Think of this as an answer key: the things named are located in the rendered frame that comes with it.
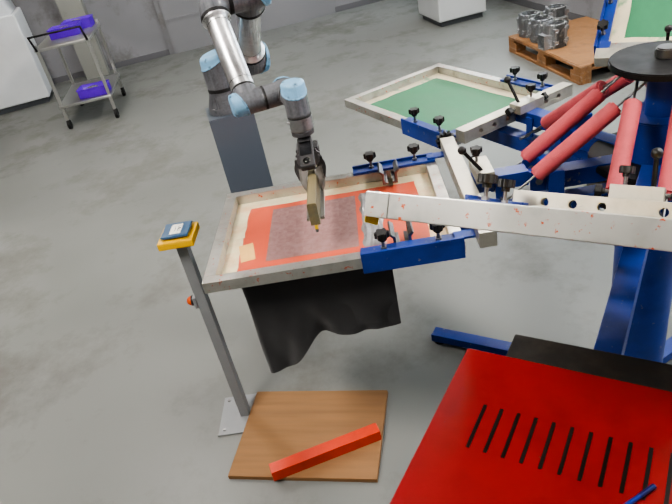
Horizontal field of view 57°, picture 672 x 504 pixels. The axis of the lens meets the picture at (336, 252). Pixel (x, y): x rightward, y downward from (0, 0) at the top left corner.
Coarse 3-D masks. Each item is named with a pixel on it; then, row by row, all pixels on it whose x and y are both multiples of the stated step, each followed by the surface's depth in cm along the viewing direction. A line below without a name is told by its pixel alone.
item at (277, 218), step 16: (352, 192) 222; (400, 192) 216; (416, 192) 214; (256, 208) 226; (272, 208) 223; (288, 208) 221; (304, 208) 219; (336, 208) 215; (352, 208) 212; (256, 224) 216; (272, 224) 213; (288, 224) 211; (304, 224) 209; (320, 224) 207
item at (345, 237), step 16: (336, 224) 205; (352, 224) 203; (384, 224) 200; (400, 224) 198; (416, 224) 196; (256, 240) 206; (272, 240) 204; (288, 240) 202; (304, 240) 200; (320, 240) 199; (336, 240) 197; (352, 240) 195; (400, 240) 190; (256, 256) 198; (272, 256) 196; (288, 256) 194; (304, 256) 192; (320, 256) 191
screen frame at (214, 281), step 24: (408, 168) 224; (432, 168) 219; (240, 192) 231; (264, 192) 228; (288, 192) 228; (216, 240) 204; (216, 264) 191; (288, 264) 184; (312, 264) 181; (336, 264) 180; (360, 264) 181; (216, 288) 184
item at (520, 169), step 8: (496, 168) 199; (504, 168) 198; (512, 168) 197; (520, 168) 196; (472, 176) 198; (504, 176) 195; (512, 176) 195; (520, 176) 195; (528, 176) 195; (480, 184) 196; (520, 184) 196; (528, 184) 197; (480, 192) 198
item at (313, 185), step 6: (312, 174) 197; (312, 180) 194; (312, 186) 190; (318, 186) 197; (312, 192) 187; (318, 192) 194; (312, 198) 184; (318, 198) 191; (312, 204) 181; (318, 204) 188; (312, 210) 182; (318, 210) 184; (312, 216) 183; (318, 216) 184; (312, 222) 185; (318, 222) 185
